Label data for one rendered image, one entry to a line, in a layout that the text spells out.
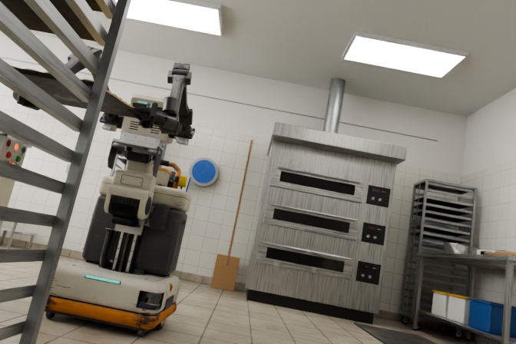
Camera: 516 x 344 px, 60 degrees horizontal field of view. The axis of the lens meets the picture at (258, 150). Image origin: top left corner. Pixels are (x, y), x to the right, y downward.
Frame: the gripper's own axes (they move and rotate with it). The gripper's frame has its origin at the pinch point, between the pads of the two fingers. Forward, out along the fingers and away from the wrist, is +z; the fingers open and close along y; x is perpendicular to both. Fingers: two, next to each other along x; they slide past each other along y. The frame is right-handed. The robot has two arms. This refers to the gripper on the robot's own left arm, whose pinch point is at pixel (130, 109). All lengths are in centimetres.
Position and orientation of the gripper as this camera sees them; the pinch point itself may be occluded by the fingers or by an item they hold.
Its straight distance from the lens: 177.9
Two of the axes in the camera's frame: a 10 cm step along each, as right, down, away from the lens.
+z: -7.0, -2.3, -6.7
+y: -2.0, 9.7, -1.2
